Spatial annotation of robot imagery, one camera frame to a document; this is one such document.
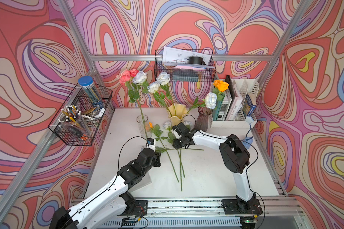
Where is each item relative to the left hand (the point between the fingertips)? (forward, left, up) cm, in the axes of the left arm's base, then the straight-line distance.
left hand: (160, 152), depth 79 cm
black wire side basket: (+13, +35, +18) cm, 41 cm away
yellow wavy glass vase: (+29, -9, +3) cm, 31 cm away
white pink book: (+30, -49, +10) cm, 59 cm away
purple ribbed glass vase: (+24, -28, +1) cm, 37 cm away
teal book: (+28, -35, +5) cm, 45 cm away
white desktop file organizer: (+48, -59, +11) cm, 77 cm away
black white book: (+41, -45, +15) cm, 62 cm away
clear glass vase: (+21, +12, -4) cm, 25 cm away
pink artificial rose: (+26, +15, +21) cm, 37 cm away
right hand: (+11, -10, -13) cm, 20 cm away
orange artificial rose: (+26, +6, -12) cm, 29 cm away
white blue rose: (+9, +3, -13) cm, 17 cm away
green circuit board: (-30, +16, -17) cm, 38 cm away
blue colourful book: (+36, -61, +4) cm, 71 cm away
